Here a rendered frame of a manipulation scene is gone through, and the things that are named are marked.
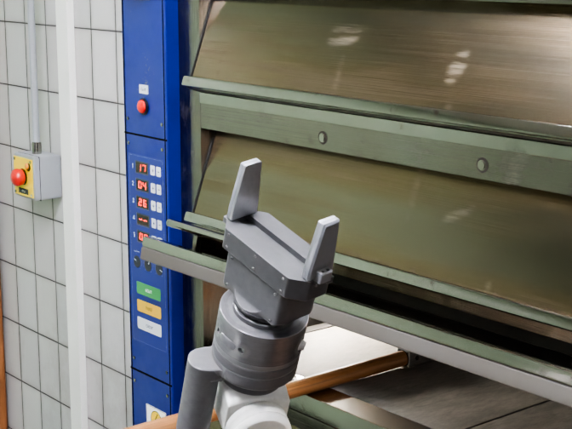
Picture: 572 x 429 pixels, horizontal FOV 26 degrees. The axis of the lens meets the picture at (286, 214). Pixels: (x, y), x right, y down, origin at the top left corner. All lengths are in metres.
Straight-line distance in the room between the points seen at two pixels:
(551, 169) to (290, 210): 0.59
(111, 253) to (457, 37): 1.11
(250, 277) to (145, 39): 1.35
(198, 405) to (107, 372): 1.59
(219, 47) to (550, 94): 0.78
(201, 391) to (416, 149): 0.81
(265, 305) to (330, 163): 0.99
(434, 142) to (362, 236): 0.23
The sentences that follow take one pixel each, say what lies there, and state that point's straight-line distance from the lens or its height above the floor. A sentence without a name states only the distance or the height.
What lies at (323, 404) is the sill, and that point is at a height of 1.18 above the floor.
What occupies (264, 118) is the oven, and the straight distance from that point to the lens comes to 2.23.
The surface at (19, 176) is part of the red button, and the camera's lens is 2.86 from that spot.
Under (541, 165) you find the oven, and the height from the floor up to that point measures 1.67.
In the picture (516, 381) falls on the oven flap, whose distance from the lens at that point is 1.68.
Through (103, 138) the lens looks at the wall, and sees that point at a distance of 2.70.
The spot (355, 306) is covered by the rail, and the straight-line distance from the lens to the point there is 1.88.
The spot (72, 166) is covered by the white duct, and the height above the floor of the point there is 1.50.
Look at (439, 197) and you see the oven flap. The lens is 1.95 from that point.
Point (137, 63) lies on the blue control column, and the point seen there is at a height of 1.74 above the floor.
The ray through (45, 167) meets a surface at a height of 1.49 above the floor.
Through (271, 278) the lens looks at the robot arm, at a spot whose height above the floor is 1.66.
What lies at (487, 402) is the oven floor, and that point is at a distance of 2.25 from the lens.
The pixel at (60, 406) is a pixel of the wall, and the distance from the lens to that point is 3.07.
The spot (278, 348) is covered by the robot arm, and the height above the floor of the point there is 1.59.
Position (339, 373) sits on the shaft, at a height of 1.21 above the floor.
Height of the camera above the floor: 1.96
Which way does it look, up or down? 12 degrees down
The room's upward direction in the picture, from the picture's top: straight up
